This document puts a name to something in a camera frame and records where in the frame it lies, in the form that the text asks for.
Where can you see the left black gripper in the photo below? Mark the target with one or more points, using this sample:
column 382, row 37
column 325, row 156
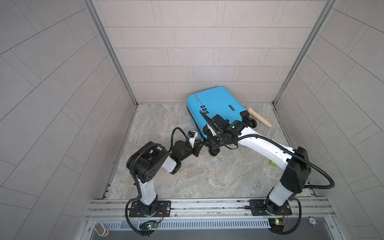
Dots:
column 195, row 151

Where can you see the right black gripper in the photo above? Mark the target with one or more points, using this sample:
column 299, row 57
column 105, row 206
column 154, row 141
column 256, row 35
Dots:
column 210, row 135

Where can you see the blue hard-shell suitcase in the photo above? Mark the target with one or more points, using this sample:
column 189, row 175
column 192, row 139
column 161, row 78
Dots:
column 216, row 101

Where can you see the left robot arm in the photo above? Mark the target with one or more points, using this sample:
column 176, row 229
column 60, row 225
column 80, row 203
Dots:
column 146, row 162

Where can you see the small green block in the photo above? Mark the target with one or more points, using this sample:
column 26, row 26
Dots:
column 272, row 163

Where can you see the white ventilation grille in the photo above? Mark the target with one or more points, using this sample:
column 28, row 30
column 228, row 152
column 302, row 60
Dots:
column 193, row 224

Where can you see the small white pink object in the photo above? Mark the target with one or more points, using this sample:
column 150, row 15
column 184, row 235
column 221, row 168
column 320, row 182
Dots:
column 101, row 230

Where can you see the round blue white sticker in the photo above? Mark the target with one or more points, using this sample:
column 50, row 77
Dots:
column 312, row 221

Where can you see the beige wooden handle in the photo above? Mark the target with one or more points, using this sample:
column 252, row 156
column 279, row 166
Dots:
column 258, row 117

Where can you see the left circuit board with wires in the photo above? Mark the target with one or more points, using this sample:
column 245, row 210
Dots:
column 149, row 225

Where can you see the circuit board with wires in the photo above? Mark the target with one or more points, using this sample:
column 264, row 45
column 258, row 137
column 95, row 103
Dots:
column 277, row 225
column 149, row 225

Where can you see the aluminium mounting rail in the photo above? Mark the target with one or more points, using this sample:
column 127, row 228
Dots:
column 231, row 208

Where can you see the right circuit board with wires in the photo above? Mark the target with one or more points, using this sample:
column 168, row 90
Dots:
column 277, row 225

